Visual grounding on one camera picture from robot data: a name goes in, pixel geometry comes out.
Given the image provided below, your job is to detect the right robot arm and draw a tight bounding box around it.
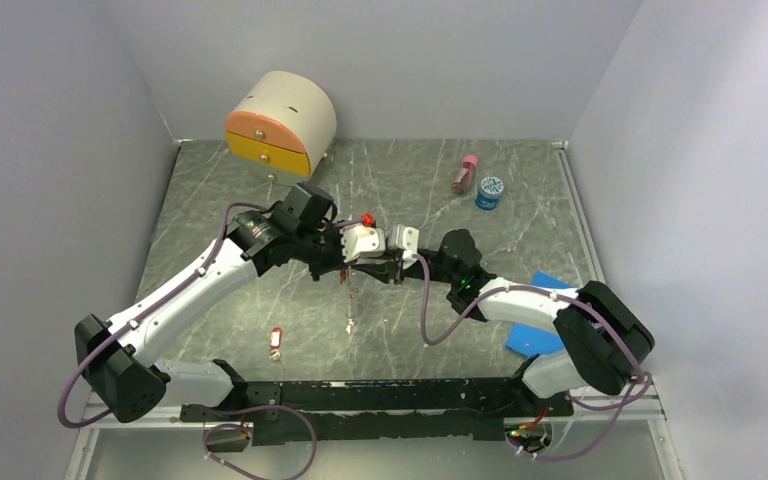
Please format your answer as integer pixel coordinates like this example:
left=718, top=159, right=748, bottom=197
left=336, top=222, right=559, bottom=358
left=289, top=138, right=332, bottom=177
left=341, top=225, right=655, bottom=415

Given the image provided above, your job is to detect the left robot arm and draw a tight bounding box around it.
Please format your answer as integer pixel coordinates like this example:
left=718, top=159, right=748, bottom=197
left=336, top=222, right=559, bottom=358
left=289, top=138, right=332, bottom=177
left=57, top=182, right=376, bottom=428

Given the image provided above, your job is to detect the pink capped brown vial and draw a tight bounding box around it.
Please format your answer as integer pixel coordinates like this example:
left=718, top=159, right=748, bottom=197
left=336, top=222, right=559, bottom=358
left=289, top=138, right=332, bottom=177
left=452, top=154, right=478, bottom=196

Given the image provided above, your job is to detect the blue round tin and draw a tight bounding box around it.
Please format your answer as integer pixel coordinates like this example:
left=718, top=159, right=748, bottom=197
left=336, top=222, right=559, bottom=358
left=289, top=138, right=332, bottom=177
left=475, top=176, right=504, bottom=211

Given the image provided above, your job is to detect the key with red label fob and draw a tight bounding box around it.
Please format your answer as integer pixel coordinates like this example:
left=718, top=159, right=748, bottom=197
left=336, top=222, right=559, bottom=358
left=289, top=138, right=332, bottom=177
left=269, top=327, right=283, bottom=363

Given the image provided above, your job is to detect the blue foam sheet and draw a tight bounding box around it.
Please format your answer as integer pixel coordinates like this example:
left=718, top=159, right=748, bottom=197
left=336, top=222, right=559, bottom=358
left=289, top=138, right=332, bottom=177
left=505, top=271, right=571, bottom=358

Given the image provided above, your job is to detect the round beige drawer box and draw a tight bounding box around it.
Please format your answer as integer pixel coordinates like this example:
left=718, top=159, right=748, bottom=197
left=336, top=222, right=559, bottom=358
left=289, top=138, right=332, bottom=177
left=224, top=71, right=337, bottom=185

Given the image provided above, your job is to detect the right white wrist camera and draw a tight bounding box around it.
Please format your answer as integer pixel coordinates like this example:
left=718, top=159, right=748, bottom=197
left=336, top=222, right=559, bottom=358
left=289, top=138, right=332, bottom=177
left=387, top=224, right=420, bottom=252

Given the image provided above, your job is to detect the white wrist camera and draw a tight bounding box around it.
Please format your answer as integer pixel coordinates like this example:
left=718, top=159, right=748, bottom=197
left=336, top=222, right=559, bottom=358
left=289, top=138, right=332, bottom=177
left=341, top=213, right=386, bottom=264
left=387, top=224, right=420, bottom=252

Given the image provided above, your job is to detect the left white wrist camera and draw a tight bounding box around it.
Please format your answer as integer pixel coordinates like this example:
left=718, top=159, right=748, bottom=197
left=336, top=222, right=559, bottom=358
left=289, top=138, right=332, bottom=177
left=341, top=213, right=386, bottom=264

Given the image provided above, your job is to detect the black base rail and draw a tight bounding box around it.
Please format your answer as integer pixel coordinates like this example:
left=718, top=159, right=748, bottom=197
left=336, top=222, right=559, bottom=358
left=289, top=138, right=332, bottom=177
left=180, top=377, right=574, bottom=446

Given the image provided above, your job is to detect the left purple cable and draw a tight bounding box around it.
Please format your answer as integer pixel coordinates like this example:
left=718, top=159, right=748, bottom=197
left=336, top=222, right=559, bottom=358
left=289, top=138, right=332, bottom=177
left=57, top=201, right=319, bottom=480

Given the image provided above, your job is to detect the aluminium frame rail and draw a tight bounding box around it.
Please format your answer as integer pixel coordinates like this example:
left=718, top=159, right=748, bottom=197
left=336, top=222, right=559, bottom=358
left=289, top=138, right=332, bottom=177
left=81, top=377, right=668, bottom=432

